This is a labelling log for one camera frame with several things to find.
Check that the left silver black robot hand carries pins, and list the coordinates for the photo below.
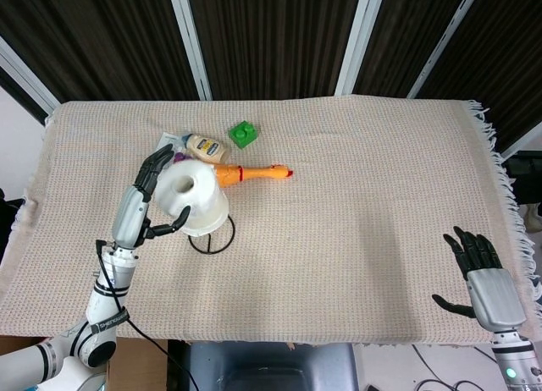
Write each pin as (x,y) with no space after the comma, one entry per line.
(131,213)

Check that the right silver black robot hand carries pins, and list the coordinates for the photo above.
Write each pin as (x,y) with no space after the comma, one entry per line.
(495,298)

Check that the white paper towel roll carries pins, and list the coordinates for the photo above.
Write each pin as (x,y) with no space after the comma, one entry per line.
(203,196)

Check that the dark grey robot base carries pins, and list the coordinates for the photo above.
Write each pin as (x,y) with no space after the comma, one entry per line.
(262,365)

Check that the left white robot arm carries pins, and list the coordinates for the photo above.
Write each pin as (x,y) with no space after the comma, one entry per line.
(106,298)

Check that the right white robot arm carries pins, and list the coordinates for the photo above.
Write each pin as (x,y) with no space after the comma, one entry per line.
(512,357)

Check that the small purple toy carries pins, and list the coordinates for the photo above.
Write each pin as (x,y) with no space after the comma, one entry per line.
(180,157)

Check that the flat grey blister packet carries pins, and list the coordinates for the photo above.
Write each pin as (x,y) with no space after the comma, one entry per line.
(166,140)

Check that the mayonnaise squeeze bottle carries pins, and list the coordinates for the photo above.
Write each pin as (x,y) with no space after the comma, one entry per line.
(207,147)

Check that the black furniture piece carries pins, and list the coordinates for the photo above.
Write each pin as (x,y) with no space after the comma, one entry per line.
(525,164)
(8,221)

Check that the orange rubber chicken toy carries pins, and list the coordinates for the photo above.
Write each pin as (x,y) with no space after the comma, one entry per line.
(254,173)

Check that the green plastic building block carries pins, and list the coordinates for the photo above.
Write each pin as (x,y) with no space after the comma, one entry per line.
(243,135)

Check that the brown cardboard box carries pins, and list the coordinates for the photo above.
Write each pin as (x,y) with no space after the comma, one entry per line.
(127,365)

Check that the beige waffle-weave tablecloth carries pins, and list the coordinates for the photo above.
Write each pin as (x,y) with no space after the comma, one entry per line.
(339,238)

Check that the dark pleated curtain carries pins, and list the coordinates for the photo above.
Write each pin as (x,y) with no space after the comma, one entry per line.
(275,35)

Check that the white partition frame post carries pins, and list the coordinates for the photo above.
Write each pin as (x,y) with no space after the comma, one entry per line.
(525,143)
(190,48)
(360,35)
(29,80)
(444,40)

